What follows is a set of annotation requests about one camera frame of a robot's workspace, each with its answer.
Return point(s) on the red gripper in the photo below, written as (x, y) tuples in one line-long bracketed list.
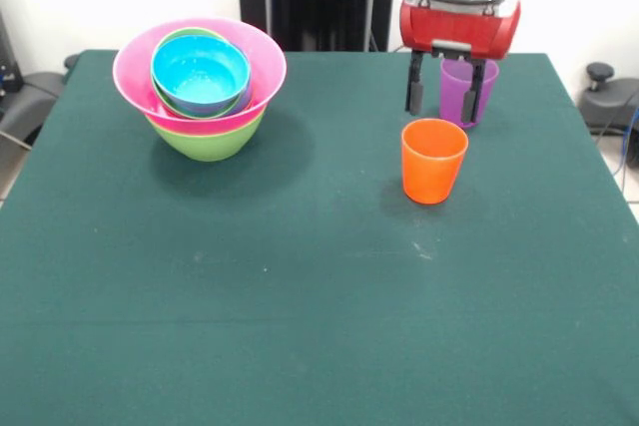
[(454, 29)]

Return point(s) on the orange cup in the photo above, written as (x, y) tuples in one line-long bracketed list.
[(433, 164)]

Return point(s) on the large pink bowl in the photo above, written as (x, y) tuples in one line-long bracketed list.
[(269, 62)]

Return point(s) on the dark blue bowl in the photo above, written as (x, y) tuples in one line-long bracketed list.
[(242, 99)]

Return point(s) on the small light blue footed bowl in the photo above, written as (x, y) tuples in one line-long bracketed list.
[(199, 72)]

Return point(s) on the small green bowl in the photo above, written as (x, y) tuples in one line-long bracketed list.
[(165, 39)]

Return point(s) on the purple cup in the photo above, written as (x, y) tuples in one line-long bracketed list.
[(451, 92)]

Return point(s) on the black equipment with knob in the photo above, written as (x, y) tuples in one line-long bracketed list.
[(606, 102)]

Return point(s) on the dark green tablecloth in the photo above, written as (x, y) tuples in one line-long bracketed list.
[(449, 271)]

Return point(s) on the large green bowl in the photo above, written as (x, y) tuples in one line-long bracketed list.
[(209, 144)]

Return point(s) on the black round knob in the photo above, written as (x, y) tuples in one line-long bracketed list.
[(71, 62)]

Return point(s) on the black and grey equipment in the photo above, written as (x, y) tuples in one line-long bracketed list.
[(30, 97)]

